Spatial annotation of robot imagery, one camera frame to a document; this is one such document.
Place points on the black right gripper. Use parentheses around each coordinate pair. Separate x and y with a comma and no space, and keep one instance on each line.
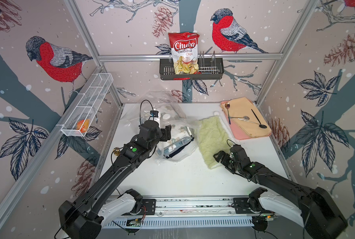
(225,156)

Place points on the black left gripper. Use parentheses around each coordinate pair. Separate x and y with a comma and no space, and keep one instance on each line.
(166,133)

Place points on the white teal patterned blanket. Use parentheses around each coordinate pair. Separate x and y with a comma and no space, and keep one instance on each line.
(181,133)

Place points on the light green fluffy blanket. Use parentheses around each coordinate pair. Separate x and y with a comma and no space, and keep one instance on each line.
(211,139)

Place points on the clear plastic vacuum bag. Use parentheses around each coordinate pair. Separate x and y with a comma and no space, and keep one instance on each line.
(139,112)

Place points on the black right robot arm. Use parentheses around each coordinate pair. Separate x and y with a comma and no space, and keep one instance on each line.
(313,209)

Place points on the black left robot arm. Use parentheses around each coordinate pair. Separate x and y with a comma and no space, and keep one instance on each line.
(85,217)

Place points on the white vacuum bag valve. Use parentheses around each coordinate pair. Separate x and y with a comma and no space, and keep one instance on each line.
(166,116)

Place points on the red cassava chips bag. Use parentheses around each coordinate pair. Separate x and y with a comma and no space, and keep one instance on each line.
(184,52)

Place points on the gold spoon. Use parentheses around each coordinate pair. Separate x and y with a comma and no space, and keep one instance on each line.
(116,151)

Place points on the black spoon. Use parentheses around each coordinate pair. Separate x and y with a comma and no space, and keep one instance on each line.
(260,124)

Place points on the silver spoon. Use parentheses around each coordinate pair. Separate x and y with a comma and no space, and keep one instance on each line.
(244,117)

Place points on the beige folded cloth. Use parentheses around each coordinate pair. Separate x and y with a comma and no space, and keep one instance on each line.
(246,115)

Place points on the rainbow metallic spoon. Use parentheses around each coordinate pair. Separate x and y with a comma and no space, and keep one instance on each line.
(227,106)

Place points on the orange item in basket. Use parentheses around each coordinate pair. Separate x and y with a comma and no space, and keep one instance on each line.
(82,125)

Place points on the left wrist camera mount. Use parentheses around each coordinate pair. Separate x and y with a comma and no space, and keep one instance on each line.
(154,115)

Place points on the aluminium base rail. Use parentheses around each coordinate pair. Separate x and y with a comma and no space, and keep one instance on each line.
(201,206)

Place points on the white wire mesh basket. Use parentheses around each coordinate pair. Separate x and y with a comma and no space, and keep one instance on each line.
(89,104)

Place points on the dark grey wall rack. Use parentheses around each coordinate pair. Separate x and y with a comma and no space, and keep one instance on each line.
(204,68)

